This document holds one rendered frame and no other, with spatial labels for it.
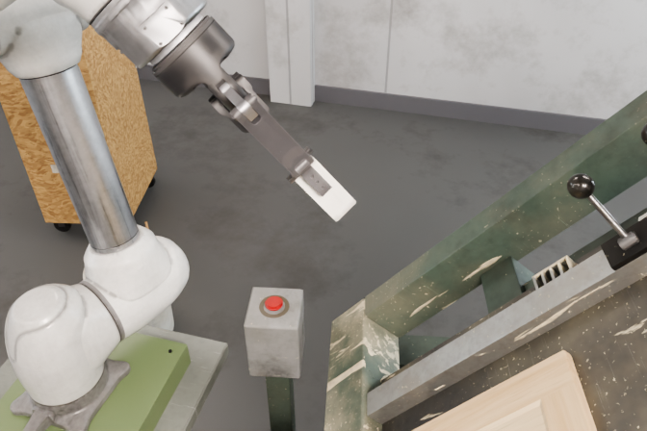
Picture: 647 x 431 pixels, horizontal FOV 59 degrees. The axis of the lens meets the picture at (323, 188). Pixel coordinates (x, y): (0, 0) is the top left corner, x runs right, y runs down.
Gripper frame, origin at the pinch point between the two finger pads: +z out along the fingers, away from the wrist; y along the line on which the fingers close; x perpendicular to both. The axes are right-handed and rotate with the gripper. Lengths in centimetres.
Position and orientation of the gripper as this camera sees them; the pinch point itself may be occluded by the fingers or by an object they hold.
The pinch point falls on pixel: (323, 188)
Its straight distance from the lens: 58.9
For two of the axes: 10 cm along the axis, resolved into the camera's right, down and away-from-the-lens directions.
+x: 7.1, -7.0, 0.0
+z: 6.5, 6.6, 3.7
